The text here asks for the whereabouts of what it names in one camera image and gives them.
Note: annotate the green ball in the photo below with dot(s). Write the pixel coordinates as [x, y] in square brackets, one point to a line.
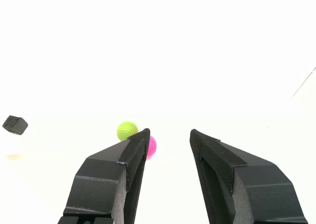
[126, 130]

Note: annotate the black foam box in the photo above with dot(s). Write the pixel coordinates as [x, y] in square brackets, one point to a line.
[15, 125]

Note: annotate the pink ball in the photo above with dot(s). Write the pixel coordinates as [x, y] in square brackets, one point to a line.
[151, 147]

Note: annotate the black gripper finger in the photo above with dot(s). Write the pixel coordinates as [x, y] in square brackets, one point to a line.
[261, 192]
[98, 184]

